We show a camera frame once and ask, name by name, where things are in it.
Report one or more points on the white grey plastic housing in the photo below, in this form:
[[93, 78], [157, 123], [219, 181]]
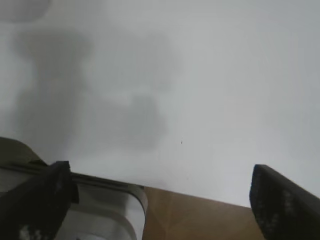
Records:
[[105, 212]]

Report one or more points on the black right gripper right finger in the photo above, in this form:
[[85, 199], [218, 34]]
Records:
[[287, 212]]

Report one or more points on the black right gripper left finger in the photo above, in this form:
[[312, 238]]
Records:
[[35, 205]]

